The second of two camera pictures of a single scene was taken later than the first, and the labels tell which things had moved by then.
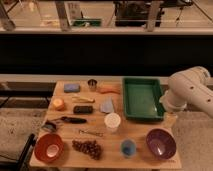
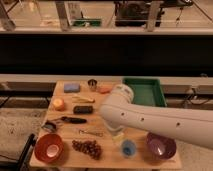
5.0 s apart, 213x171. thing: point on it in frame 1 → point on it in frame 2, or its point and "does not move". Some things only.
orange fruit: x=58 y=104 does not move
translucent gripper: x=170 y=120 → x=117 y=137
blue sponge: x=71 y=88 does not move
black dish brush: x=51 y=125 does not move
